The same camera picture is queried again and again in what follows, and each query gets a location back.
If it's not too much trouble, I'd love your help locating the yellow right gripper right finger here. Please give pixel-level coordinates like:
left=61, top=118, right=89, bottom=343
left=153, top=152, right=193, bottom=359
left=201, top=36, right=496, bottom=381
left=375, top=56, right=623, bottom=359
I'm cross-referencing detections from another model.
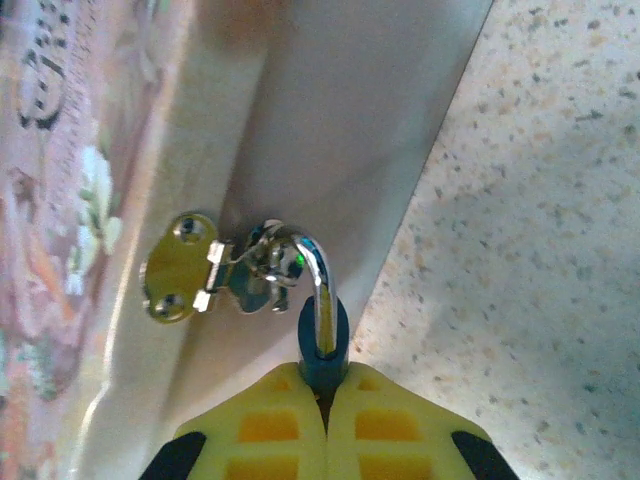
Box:
left=325, top=362, right=522, bottom=480

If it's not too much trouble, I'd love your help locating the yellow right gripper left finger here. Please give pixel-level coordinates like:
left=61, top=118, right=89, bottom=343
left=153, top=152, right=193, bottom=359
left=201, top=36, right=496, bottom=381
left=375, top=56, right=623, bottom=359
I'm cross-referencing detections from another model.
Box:
left=138, top=362, right=330, bottom=480

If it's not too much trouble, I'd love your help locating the dark blue padlock chrome shackle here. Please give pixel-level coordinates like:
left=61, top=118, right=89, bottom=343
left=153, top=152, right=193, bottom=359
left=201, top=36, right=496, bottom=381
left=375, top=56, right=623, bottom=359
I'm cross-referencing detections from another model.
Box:
left=291, top=234, right=352, bottom=402

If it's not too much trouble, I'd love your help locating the brass box latch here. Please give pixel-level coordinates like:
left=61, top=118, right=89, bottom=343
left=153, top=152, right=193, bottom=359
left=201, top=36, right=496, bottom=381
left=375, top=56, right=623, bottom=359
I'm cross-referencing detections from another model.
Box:
left=140, top=212, right=303, bottom=322

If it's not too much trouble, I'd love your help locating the pink illustrated storybook box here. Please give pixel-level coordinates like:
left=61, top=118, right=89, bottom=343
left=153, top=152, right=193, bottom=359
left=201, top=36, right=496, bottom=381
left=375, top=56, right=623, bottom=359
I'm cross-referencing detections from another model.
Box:
left=0, top=0, right=495, bottom=480

